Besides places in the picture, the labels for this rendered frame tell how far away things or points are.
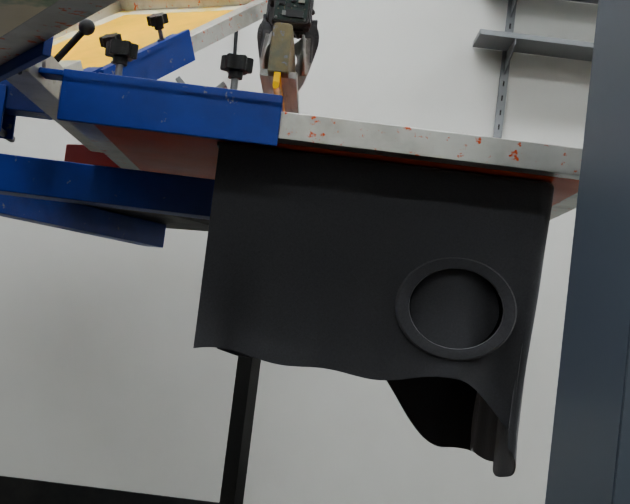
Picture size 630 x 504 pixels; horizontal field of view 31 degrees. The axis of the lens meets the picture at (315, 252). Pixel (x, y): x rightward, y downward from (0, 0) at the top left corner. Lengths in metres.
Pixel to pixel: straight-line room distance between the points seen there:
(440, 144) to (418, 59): 2.40
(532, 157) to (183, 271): 2.40
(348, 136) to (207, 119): 0.19
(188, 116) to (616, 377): 0.73
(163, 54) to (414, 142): 1.00
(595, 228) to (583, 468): 0.24
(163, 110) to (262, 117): 0.13
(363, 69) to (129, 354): 1.25
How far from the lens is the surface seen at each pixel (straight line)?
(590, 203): 1.21
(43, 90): 1.68
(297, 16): 1.82
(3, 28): 1.17
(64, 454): 3.93
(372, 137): 1.56
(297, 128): 1.56
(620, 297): 1.10
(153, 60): 2.43
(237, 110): 1.56
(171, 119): 1.56
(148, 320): 3.86
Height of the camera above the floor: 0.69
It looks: 4 degrees up
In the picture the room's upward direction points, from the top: 7 degrees clockwise
